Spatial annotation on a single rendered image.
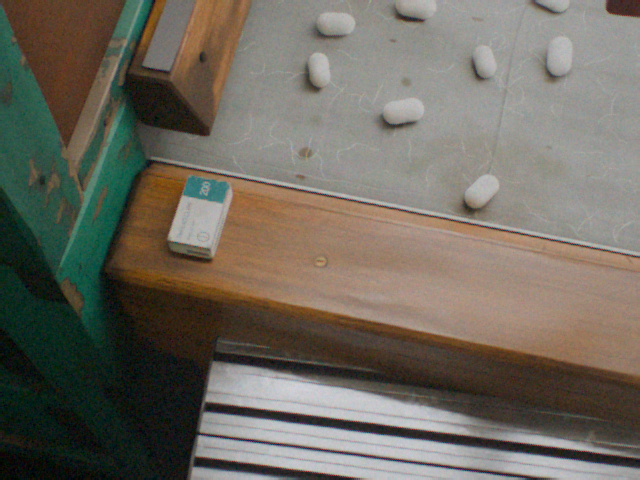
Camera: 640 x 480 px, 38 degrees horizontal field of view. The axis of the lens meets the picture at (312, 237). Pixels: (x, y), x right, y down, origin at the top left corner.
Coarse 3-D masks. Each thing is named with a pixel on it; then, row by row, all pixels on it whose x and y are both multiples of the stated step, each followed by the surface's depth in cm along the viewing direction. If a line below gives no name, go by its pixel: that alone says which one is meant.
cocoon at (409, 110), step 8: (392, 104) 79; (400, 104) 79; (408, 104) 79; (416, 104) 79; (384, 112) 79; (392, 112) 79; (400, 112) 79; (408, 112) 79; (416, 112) 79; (392, 120) 79; (400, 120) 79; (408, 120) 80; (416, 120) 80
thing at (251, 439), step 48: (240, 384) 77; (288, 384) 77; (336, 384) 77; (384, 384) 77; (240, 432) 76; (288, 432) 76; (336, 432) 76; (384, 432) 77; (432, 432) 77; (480, 432) 76; (528, 432) 76; (576, 432) 76; (624, 432) 76
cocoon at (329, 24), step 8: (320, 16) 84; (328, 16) 83; (336, 16) 83; (344, 16) 83; (320, 24) 84; (328, 24) 83; (336, 24) 83; (344, 24) 83; (352, 24) 84; (328, 32) 84; (336, 32) 84; (344, 32) 84
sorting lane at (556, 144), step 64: (256, 0) 87; (320, 0) 87; (384, 0) 87; (448, 0) 87; (512, 0) 87; (576, 0) 87; (256, 64) 83; (384, 64) 83; (448, 64) 83; (512, 64) 83; (576, 64) 83; (256, 128) 80; (320, 128) 80; (384, 128) 80; (448, 128) 80; (512, 128) 80; (576, 128) 80; (320, 192) 77; (384, 192) 78; (448, 192) 78; (512, 192) 78; (576, 192) 78
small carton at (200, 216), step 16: (192, 176) 73; (192, 192) 72; (208, 192) 72; (224, 192) 72; (192, 208) 72; (208, 208) 72; (224, 208) 72; (176, 224) 71; (192, 224) 71; (208, 224) 71; (176, 240) 71; (192, 240) 71; (208, 240) 71; (208, 256) 72
